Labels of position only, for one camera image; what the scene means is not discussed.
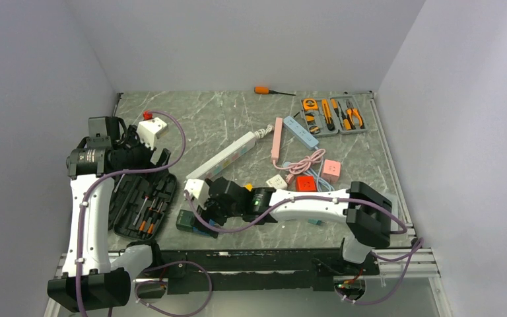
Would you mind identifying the clear screw box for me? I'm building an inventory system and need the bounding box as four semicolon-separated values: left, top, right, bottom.
384;193;401;220

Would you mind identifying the green cube adapter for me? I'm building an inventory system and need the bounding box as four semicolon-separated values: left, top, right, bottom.
176;209;196;232

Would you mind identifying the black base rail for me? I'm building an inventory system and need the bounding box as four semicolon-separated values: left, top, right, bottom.
138;247;380;295

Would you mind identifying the blue cube adapter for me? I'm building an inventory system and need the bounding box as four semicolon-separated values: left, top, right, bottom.
192;221;219;238

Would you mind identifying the pink cube socket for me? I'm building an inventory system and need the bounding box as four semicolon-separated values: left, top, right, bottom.
320;159;341;184

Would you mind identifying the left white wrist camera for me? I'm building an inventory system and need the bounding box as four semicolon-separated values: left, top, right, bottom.
137;118;168;151

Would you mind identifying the black tool case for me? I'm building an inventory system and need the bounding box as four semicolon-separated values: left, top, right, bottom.
108;170;178;241

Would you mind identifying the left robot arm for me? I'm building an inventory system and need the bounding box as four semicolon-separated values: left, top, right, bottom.
47;116;168;316

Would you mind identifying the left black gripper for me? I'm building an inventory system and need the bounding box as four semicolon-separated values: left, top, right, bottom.
113;125;170;184

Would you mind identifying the grey tool tray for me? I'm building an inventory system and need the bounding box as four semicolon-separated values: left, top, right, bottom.
300;94;367;138

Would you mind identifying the white cube adapter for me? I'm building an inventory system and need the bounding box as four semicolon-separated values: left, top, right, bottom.
265;174;288;190

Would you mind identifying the pink power strip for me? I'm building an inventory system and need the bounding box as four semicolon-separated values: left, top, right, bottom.
271;117;283;163

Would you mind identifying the white power strip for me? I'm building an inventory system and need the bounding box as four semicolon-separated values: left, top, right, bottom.
186;124;274;180

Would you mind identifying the teal cube plug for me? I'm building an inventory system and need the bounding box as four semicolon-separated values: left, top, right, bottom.
308;219;323;225

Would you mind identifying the light blue power strip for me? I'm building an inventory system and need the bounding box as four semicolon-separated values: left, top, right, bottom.
283;116;319;151

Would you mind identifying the pink coiled cable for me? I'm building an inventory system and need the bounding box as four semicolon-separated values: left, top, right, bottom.
271;149;327;185

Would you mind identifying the red cube adapter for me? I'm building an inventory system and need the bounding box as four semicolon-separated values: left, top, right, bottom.
294;175;318;192

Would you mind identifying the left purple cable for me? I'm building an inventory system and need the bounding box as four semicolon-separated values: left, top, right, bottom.
74;110;213;317

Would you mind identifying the orange handled screwdriver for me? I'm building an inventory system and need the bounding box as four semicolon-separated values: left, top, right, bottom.
254;87;295;96

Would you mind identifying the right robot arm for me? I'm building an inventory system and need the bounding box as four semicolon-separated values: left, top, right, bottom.
188;178;395;274

